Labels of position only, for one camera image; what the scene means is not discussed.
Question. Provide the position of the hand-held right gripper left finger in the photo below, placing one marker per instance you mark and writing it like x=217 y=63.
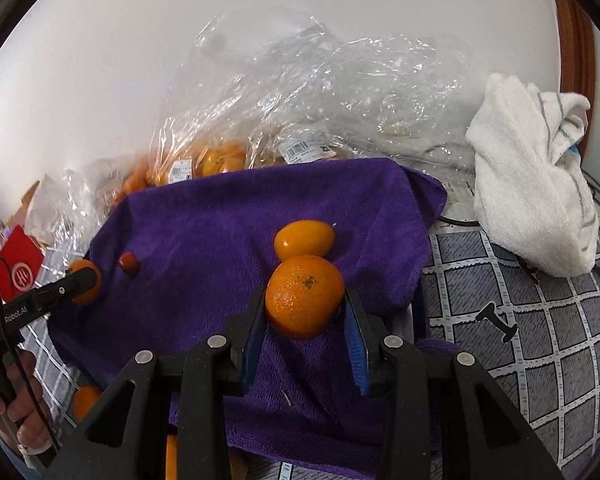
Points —
x=250 y=355

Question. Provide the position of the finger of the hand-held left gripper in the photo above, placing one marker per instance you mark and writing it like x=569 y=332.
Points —
x=65 y=287

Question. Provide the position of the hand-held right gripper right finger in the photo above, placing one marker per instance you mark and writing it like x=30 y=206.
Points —
x=357 y=355

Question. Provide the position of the small round orange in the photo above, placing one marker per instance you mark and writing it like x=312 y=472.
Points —
x=87 y=299
x=171 y=460

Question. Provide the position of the small red fruit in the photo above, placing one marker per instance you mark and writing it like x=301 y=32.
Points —
x=129 y=263

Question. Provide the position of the large orange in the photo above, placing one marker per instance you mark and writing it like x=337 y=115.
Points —
x=305 y=300
x=86 y=402

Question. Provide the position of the oval orange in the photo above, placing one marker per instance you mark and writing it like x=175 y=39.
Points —
x=304 y=239

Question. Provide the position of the person's left hand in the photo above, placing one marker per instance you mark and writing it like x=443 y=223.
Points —
x=27 y=420

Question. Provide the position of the red paper bag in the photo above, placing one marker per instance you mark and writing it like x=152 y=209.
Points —
x=20 y=270

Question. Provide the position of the crumpled clear plastic bag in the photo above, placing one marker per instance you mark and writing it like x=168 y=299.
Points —
x=65 y=200

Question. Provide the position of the purple towel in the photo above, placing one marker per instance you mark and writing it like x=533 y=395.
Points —
x=205 y=220

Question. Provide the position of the grey grid-patterned blanket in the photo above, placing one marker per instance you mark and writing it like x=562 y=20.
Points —
x=530 y=360

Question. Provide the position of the clear bag of oranges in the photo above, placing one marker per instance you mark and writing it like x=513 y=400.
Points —
x=220 y=160

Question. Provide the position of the clear bag of brown fruit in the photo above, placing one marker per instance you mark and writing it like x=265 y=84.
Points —
x=300 y=152

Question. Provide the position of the white towel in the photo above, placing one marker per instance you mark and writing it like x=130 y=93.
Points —
x=520 y=170

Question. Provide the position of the large clear plastic bag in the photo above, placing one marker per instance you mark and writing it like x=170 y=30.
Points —
x=355 y=85

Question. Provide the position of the brown wooden door frame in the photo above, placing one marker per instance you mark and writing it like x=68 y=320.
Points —
x=575 y=35

